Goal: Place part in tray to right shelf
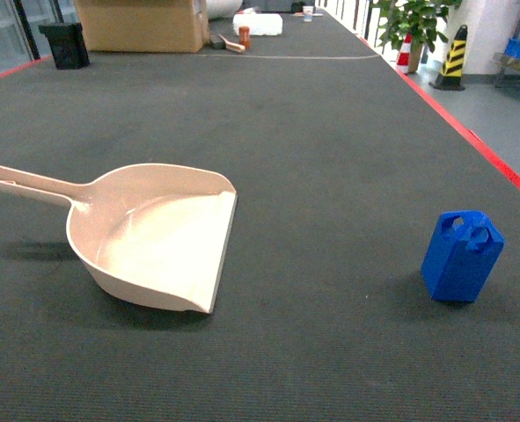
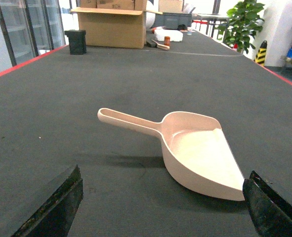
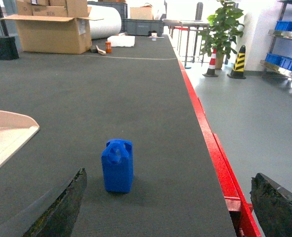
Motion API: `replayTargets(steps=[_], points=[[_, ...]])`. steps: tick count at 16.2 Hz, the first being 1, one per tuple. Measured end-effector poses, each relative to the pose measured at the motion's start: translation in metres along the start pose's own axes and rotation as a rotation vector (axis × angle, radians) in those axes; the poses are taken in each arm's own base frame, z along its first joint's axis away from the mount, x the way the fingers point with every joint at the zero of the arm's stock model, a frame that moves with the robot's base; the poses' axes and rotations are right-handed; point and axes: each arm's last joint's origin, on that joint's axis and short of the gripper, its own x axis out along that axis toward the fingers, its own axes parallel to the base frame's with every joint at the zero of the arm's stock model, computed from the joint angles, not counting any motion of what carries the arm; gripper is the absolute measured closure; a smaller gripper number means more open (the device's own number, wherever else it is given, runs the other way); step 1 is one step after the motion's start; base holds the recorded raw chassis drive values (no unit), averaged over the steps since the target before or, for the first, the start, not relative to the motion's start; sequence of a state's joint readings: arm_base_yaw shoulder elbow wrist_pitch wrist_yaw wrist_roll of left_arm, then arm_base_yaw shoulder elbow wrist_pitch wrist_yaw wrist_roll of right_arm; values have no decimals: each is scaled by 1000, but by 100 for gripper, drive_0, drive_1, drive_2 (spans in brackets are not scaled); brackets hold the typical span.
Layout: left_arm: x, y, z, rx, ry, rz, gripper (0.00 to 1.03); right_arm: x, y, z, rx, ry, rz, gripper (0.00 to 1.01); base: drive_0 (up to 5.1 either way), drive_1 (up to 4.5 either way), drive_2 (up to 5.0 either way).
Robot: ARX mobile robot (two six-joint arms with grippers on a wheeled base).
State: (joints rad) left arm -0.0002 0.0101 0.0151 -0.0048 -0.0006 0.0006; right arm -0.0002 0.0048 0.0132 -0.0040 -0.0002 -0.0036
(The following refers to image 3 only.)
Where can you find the white foam block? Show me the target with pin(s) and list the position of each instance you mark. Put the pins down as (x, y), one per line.
(121, 41)

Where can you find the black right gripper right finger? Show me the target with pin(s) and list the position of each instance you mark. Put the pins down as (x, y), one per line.
(272, 204)

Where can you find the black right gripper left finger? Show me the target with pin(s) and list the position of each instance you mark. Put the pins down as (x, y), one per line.
(53, 214)

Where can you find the red table frame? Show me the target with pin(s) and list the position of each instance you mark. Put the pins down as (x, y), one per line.
(201, 196)

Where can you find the metal table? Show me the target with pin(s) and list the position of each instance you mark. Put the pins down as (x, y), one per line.
(187, 26)

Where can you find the large open cardboard box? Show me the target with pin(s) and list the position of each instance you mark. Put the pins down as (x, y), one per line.
(53, 26)

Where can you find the wooden handled brush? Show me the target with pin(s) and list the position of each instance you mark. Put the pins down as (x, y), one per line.
(96, 49)

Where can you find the steel roller shelf rack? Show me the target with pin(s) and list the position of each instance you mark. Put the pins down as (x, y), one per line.
(278, 61)

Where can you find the red white traffic cone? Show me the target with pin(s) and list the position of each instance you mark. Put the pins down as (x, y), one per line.
(211, 69)

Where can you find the beige plastic dustpan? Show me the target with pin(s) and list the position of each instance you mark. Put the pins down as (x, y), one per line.
(15, 131)

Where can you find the white foam roll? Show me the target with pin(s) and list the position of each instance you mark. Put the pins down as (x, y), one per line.
(109, 22)

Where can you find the blue plastic jug part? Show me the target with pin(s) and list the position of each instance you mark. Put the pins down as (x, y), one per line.
(117, 166)

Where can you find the black bin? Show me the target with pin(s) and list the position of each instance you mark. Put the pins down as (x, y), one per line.
(8, 49)

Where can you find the paper cup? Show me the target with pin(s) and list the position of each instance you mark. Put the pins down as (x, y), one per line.
(153, 36)

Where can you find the yellow black traffic cone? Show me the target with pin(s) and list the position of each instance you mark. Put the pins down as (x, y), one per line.
(239, 65)

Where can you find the grey plastic crate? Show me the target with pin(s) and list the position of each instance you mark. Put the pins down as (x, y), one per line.
(136, 27)

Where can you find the potted green plant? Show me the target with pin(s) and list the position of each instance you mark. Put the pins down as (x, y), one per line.
(222, 33)

